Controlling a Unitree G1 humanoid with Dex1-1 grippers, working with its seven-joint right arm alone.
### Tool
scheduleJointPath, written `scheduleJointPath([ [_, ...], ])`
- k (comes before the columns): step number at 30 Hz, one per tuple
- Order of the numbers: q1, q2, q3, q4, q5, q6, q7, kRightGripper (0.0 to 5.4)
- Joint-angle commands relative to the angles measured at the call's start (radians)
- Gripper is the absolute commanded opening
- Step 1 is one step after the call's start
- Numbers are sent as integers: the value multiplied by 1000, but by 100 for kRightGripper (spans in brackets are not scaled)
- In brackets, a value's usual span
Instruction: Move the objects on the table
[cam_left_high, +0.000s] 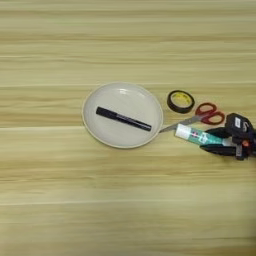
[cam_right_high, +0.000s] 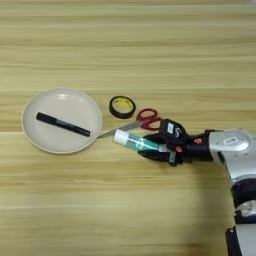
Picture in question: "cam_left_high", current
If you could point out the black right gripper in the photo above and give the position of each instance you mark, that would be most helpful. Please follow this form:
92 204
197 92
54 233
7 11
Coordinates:
248 146

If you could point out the green and white glue stick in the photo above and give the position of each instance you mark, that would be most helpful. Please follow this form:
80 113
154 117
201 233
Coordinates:
196 135

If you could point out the black marker pen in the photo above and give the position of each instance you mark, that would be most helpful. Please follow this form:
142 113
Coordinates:
123 118

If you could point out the black box with white label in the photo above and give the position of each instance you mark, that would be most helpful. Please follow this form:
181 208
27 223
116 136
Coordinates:
238 124

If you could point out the black and yellow tape roll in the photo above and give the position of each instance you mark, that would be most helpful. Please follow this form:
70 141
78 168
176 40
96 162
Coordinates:
180 101

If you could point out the cream round plate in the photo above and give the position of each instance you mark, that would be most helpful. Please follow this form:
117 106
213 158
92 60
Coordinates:
122 115

